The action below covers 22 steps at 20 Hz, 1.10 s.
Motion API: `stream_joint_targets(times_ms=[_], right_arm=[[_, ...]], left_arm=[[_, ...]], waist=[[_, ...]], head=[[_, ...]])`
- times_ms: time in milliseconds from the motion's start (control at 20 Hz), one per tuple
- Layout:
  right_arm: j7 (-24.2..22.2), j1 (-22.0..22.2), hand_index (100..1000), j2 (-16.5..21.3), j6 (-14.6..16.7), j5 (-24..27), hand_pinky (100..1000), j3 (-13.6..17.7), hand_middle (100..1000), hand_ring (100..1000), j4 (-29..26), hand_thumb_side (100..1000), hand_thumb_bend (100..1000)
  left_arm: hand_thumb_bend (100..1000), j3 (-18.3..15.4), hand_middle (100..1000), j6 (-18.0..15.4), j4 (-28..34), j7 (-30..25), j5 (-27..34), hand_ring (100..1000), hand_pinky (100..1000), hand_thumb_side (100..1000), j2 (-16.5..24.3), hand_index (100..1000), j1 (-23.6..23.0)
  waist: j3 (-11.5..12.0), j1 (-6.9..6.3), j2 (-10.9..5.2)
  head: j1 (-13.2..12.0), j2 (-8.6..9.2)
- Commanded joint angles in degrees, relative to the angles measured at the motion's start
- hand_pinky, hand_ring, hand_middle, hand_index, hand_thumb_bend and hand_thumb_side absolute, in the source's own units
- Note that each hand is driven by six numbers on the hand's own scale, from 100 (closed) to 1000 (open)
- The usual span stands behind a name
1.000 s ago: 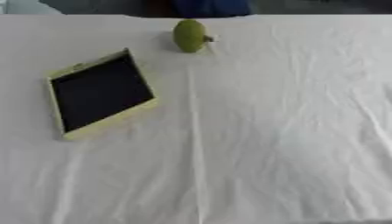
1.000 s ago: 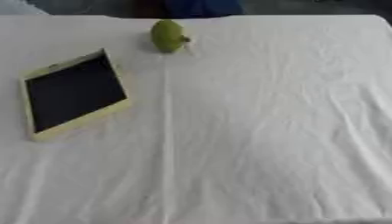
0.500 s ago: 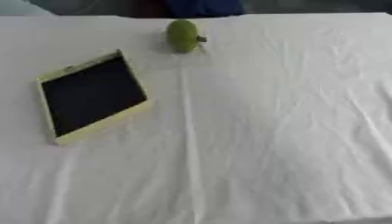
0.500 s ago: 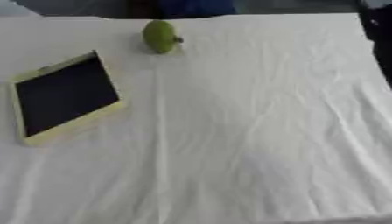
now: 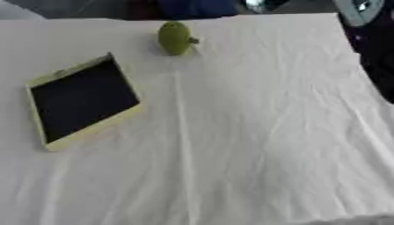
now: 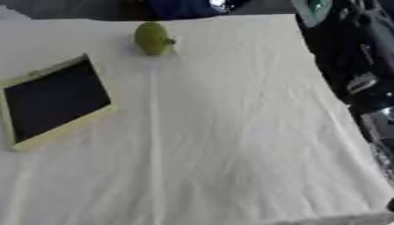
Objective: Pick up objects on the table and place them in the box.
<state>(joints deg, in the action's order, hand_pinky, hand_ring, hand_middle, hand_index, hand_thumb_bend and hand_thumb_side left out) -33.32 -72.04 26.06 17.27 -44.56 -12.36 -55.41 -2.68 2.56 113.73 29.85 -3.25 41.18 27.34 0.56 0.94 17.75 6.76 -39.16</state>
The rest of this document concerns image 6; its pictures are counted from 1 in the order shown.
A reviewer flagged green toy pear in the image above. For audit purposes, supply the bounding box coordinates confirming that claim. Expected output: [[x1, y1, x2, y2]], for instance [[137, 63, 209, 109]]
[[134, 21, 178, 56]]

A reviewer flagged tan box with black inside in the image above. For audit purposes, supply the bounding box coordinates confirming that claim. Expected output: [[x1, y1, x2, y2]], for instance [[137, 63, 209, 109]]
[[0, 53, 119, 153]]

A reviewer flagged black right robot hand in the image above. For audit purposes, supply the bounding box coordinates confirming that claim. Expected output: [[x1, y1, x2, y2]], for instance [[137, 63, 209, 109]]
[[294, 11, 394, 112]]

